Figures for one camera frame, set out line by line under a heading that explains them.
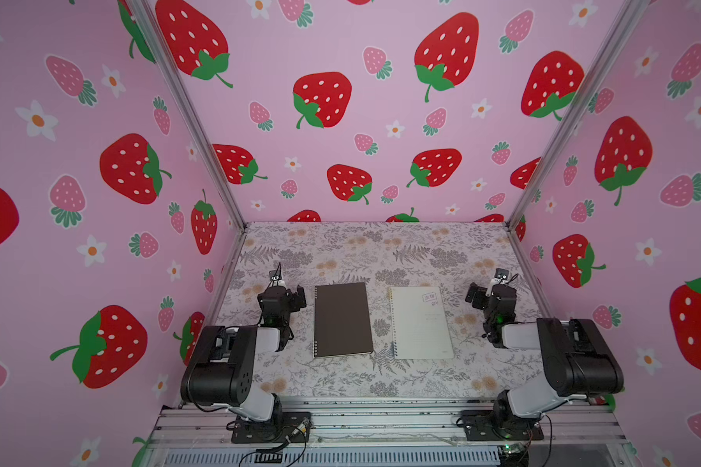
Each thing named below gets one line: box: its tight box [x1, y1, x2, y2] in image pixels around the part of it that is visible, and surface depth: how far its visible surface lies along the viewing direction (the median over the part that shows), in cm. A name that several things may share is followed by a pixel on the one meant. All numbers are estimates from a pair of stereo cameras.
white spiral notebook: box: [388, 286, 455, 360], surface depth 97 cm
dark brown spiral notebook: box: [313, 282, 374, 359], surface depth 95 cm
